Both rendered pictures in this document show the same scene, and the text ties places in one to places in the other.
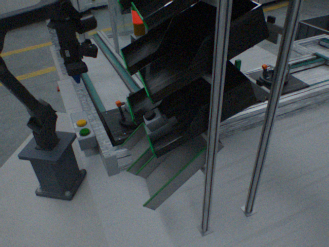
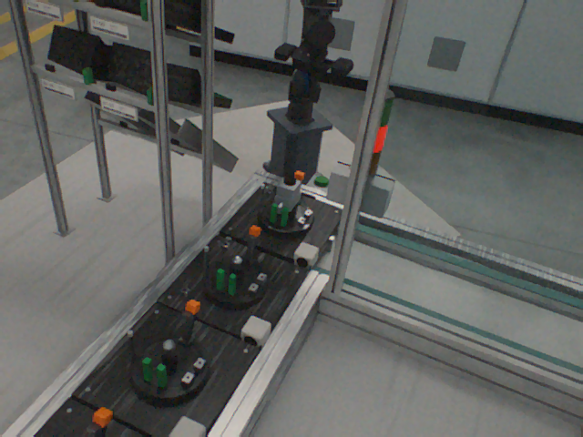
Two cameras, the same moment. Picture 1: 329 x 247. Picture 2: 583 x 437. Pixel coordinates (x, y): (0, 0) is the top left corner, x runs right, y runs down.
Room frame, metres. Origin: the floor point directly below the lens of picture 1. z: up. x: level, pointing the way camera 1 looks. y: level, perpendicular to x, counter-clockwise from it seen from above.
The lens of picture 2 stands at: (1.70, -0.67, 1.81)
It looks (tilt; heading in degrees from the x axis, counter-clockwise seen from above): 38 degrees down; 131
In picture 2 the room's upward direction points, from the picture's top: 7 degrees clockwise
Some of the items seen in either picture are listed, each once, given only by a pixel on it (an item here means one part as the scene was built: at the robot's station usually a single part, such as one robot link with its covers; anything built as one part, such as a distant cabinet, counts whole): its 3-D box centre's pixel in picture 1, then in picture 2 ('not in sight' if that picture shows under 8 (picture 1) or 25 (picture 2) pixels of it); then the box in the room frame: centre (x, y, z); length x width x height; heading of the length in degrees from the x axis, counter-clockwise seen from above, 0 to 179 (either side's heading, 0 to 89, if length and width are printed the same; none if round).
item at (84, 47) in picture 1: (86, 48); (308, 55); (0.90, 0.23, 1.33); 0.07 x 0.07 x 0.06; 21
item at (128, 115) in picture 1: (134, 117); (285, 217); (1.00, 0.11, 0.98); 0.14 x 0.14 x 0.02
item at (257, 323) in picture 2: not in sight; (236, 269); (1.10, -0.13, 1.01); 0.24 x 0.24 x 0.13; 22
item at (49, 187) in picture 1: (55, 164); (296, 147); (0.76, 0.39, 0.96); 0.15 x 0.15 x 0.20; 76
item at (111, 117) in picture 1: (135, 120); (284, 222); (1.00, 0.11, 0.96); 0.24 x 0.24 x 0.02; 22
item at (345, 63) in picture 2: (70, 51); (315, 47); (0.88, 0.27, 1.33); 0.19 x 0.06 x 0.08; 22
